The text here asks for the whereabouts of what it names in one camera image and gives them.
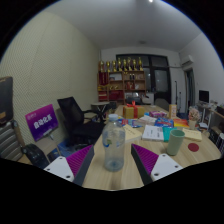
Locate pale green cup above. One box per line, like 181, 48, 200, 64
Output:
166, 129, 186, 157

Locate tan upright carton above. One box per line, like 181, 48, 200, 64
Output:
168, 103, 178, 120

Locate black computer monitor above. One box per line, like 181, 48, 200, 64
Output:
198, 89, 210, 104

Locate potted pink flowers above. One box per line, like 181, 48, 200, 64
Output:
187, 107, 201, 130

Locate white wall air conditioner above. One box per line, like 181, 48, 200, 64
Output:
180, 54, 195, 68

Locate black office chair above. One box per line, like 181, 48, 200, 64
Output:
57, 96, 106, 146

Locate cream softcover book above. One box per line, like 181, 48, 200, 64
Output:
123, 124, 144, 144

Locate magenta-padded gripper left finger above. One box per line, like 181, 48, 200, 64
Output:
43, 144, 96, 187

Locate pink small box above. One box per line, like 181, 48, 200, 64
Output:
148, 110, 168, 119

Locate black chair back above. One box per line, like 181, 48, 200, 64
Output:
21, 143, 51, 169

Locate dark flat panel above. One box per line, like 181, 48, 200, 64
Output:
0, 76, 14, 126

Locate black tripod stand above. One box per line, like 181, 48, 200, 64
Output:
174, 80, 183, 104

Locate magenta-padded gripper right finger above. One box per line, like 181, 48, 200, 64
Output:
130, 143, 184, 185

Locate yellow gift box red ribbon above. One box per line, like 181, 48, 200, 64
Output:
122, 101, 147, 120

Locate blue red flat package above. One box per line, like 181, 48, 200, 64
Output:
118, 118, 146, 129

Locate white paper stack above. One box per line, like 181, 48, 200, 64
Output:
139, 114, 158, 126

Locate clear plastic water bottle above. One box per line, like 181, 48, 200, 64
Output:
101, 113, 126, 173

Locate wooden shelf unit with trophies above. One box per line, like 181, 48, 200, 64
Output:
97, 57, 147, 103

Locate teal book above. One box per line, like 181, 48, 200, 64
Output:
162, 126, 178, 143

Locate black framed glass door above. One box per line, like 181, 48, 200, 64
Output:
115, 53, 172, 104

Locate small round side table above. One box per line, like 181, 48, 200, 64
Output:
90, 101, 111, 121

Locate blue colourful package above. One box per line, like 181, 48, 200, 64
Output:
154, 117, 175, 128

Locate cluttered wooden desk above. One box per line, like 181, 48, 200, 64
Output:
196, 101, 224, 158

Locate grey striped chair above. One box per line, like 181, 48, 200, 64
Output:
0, 120, 24, 162

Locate purple sign board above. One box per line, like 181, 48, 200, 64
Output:
24, 103, 60, 143

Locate white printed booklet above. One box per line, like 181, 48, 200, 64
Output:
141, 124, 165, 142

